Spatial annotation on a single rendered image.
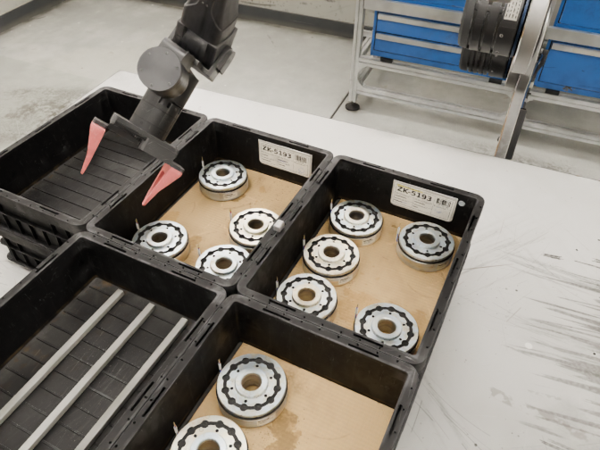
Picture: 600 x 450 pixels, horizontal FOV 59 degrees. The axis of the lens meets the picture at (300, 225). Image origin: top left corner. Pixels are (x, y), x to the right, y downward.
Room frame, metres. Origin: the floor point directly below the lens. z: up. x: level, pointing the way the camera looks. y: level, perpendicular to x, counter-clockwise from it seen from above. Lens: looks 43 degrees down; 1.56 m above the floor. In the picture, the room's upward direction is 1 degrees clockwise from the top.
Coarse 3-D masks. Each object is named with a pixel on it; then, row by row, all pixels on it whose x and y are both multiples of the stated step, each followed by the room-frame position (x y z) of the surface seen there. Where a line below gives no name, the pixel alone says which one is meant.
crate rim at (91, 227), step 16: (240, 128) 0.96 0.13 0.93; (288, 144) 0.91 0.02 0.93; (304, 144) 0.91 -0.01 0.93; (144, 176) 0.80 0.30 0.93; (128, 192) 0.75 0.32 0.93; (304, 192) 0.75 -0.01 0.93; (112, 208) 0.70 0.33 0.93; (288, 208) 0.72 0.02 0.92; (96, 224) 0.67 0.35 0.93; (272, 224) 0.67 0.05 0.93; (112, 240) 0.62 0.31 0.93; (128, 240) 0.62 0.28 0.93; (160, 256) 0.59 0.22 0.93; (256, 256) 0.59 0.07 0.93; (192, 272) 0.55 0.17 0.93; (208, 272) 0.56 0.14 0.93; (240, 272) 0.56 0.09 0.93; (224, 288) 0.53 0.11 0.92
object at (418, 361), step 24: (384, 168) 0.83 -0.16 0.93; (312, 192) 0.75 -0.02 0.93; (456, 192) 0.76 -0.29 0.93; (288, 216) 0.69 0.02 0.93; (456, 264) 0.58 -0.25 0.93; (240, 288) 0.52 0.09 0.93; (288, 312) 0.48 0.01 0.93; (432, 312) 0.48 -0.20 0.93; (360, 336) 0.44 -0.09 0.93; (432, 336) 0.44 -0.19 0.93; (408, 360) 0.40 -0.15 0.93
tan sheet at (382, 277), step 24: (384, 216) 0.80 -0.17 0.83; (384, 240) 0.73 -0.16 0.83; (456, 240) 0.73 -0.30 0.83; (360, 264) 0.67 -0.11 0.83; (384, 264) 0.67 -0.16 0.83; (336, 288) 0.61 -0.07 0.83; (360, 288) 0.61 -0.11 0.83; (384, 288) 0.61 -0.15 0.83; (408, 288) 0.61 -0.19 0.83; (432, 288) 0.61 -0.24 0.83
